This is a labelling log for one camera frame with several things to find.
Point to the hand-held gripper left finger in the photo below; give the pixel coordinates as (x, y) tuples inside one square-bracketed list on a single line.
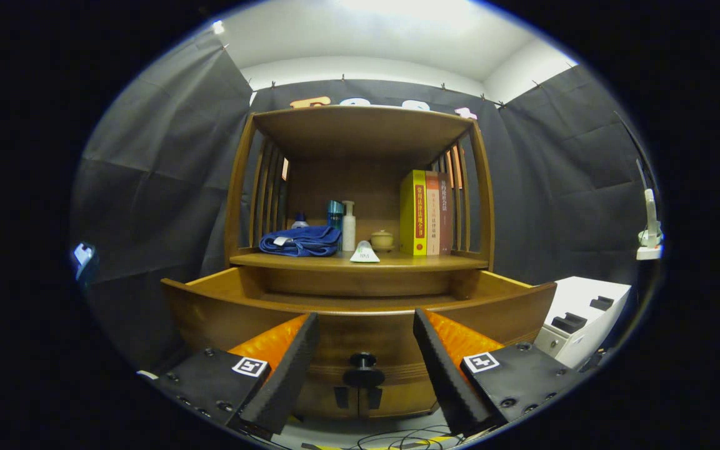
[(285, 375)]

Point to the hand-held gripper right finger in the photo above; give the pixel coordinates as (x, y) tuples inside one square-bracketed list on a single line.
[(444, 375)]

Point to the wooden drawer with black knob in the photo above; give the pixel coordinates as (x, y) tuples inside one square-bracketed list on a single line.
[(347, 337)]

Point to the green and white tissue packet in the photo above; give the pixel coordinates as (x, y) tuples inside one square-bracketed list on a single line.
[(365, 255)]

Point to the wooden cabinet door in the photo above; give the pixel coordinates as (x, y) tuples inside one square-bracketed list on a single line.
[(404, 400), (322, 403)]

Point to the white drawer cabinet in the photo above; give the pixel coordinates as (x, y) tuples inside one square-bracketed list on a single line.
[(585, 294)]

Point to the wooden cabinet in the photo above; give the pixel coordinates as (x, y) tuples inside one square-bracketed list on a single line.
[(360, 131)]

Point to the blue towel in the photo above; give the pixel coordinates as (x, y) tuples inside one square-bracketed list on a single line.
[(300, 240)]

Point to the beige lidded ceramic cup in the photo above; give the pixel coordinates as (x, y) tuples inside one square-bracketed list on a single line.
[(382, 240)]

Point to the small bottle with blue cap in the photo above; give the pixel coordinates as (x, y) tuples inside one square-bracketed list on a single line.
[(300, 222)]

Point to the white pump bottle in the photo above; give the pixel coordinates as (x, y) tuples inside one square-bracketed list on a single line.
[(349, 234)]

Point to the brown book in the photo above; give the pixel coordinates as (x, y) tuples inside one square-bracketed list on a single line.
[(445, 212)]

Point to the cream and orange book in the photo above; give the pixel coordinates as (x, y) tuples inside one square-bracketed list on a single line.
[(432, 212)]

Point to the yellow book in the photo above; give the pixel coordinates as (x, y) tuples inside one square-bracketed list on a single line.
[(410, 212)]

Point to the teal bottle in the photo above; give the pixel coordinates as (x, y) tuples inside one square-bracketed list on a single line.
[(334, 215)]

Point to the small glowing device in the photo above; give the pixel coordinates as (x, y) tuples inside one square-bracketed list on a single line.
[(84, 256)]

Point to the white stand device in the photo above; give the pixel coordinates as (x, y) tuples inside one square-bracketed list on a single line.
[(650, 219)]

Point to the ceiling light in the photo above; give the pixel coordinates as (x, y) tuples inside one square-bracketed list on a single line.
[(218, 27)]

